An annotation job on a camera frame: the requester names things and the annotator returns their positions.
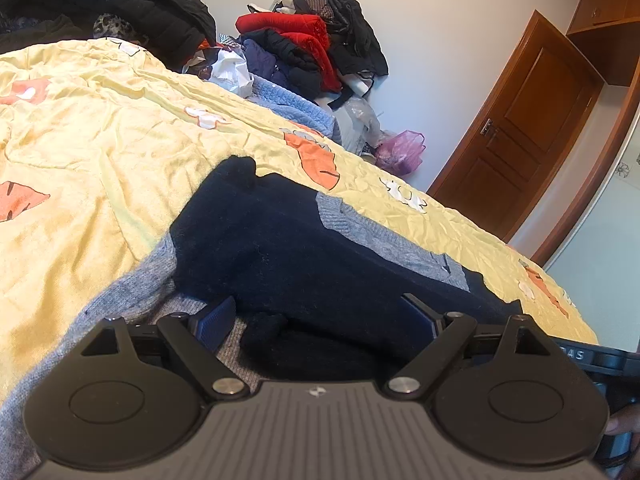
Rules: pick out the black puffer jacket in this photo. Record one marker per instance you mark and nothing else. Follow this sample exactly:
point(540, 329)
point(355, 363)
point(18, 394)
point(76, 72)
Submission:
point(140, 0)

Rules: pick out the brown wooden cabinet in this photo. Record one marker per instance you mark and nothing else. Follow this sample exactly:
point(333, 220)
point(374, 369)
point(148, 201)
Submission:
point(607, 15)

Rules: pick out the red knit garment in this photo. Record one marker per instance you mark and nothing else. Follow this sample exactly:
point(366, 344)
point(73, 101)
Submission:
point(295, 30)

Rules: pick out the brown wooden door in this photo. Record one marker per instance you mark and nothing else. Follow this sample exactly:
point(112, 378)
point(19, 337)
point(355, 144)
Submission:
point(525, 125)

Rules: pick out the navy padded garment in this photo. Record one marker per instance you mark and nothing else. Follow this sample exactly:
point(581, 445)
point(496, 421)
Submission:
point(280, 57)

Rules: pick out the navy and grey knit sweater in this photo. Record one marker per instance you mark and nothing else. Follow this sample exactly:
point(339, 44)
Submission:
point(280, 260)

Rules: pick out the pink plastic bag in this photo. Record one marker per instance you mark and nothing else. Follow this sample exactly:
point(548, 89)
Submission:
point(402, 152)

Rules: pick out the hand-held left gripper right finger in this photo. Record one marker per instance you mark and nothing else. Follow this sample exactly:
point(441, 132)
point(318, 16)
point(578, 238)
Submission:
point(419, 321)

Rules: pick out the person's right hand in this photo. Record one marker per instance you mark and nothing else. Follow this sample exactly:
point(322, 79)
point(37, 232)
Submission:
point(625, 421)

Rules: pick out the white plastic bag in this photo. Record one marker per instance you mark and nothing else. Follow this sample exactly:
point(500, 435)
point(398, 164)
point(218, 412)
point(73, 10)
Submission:
point(227, 70)

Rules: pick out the small flower wall sticker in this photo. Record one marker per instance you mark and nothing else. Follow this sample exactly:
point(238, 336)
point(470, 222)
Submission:
point(622, 170)

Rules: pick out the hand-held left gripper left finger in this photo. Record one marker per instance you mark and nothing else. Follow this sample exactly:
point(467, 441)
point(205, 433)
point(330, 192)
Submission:
point(216, 324)

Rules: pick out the yellow printed blanket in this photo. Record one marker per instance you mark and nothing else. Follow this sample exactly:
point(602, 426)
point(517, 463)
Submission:
point(100, 135)

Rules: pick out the clear plastic bag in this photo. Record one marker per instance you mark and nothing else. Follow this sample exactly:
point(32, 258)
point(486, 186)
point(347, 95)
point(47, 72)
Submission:
point(360, 122)

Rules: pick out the brown wooden door frame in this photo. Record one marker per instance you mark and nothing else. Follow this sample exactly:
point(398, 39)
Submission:
point(607, 160)

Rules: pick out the black garment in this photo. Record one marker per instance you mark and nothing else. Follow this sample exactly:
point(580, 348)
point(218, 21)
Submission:
point(357, 35)

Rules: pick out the spotted grey scarf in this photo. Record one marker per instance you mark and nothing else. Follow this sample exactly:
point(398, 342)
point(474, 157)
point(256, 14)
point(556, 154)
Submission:
point(112, 25)

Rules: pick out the light blue knit sweater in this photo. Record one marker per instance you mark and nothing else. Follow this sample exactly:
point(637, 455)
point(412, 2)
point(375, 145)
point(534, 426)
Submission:
point(295, 105)

